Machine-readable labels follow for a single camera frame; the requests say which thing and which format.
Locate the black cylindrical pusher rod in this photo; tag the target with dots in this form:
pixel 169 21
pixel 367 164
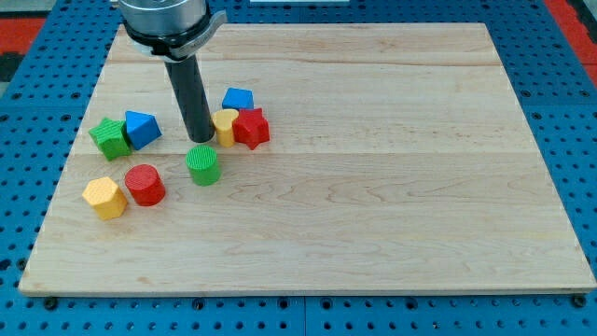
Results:
pixel 190 95

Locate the green cylinder block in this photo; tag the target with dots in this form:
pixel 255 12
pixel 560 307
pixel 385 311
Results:
pixel 202 164

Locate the light wooden board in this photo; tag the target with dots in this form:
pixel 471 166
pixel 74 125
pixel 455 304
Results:
pixel 400 163

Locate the blue cube block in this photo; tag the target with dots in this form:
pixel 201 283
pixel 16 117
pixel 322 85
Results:
pixel 236 98

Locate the yellow heart block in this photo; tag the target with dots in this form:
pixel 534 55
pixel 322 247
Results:
pixel 223 121

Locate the blue triangle block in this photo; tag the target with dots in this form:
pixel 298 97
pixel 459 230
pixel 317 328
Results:
pixel 141 128

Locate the red star block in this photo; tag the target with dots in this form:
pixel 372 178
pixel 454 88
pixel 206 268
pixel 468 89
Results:
pixel 251 128

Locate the green star block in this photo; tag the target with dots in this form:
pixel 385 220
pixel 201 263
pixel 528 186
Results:
pixel 111 139

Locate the red cylinder block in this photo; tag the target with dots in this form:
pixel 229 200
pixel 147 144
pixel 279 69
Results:
pixel 145 185

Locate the yellow hexagon block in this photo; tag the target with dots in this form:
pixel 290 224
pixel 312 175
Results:
pixel 105 197

